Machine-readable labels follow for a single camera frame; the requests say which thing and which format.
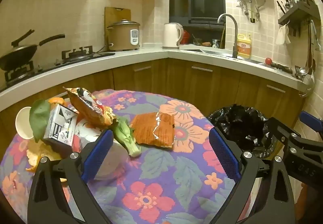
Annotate black gas stove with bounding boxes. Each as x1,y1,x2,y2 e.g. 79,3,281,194
0,46,115,92

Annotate dark chopsticks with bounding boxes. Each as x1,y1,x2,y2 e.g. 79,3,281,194
276,0,287,15

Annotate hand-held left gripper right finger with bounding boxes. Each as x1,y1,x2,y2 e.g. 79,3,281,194
209,127,296,224

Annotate hanging steel ladles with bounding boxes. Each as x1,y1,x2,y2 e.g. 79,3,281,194
293,20,323,97

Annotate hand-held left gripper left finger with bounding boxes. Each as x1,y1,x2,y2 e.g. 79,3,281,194
27,129,114,224

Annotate white electric kettle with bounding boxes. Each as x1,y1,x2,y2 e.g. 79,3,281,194
162,23,184,49

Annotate steel sink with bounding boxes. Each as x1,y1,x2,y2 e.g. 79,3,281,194
180,47,265,63

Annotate blue and white drink carton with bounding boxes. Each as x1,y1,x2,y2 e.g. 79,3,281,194
43,104,78,151

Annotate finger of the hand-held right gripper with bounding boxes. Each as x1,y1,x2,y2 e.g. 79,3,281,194
263,117,303,161
300,110,323,137

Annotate green bok choy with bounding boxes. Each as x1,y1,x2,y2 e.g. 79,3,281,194
112,118,142,157

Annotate yellow detergent bottle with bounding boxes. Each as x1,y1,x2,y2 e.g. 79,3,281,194
237,33,252,60

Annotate wooden cutting board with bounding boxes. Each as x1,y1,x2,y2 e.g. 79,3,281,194
104,6,132,51

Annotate orange snack packet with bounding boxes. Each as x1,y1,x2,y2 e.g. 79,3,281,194
130,112,175,149

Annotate orange peel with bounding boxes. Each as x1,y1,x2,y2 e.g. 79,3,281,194
25,138,68,183
48,97,69,109

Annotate dark cucumber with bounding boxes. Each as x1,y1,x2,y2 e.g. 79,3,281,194
270,63,293,73

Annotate trash bin with black bag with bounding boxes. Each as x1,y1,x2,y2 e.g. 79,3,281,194
207,104,280,159

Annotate orange snack bag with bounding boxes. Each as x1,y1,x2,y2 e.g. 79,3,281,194
63,87,118,127

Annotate steel kitchen faucet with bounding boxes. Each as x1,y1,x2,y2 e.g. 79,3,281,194
217,14,239,59

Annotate large green leaf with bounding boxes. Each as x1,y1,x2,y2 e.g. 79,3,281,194
29,98,52,143

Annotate wooden base cabinets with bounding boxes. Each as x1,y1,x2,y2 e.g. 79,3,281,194
0,59,306,136

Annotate floral purple tablecloth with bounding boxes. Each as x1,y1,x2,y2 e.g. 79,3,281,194
0,89,253,224

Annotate hanging white cloth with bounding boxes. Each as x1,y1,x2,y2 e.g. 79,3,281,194
275,25,292,45

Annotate black wok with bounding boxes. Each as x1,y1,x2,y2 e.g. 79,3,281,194
0,28,66,71

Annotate white paper cup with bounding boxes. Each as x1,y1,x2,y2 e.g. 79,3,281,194
15,106,34,140

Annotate brown rice cooker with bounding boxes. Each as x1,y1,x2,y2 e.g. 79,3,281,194
106,20,141,51

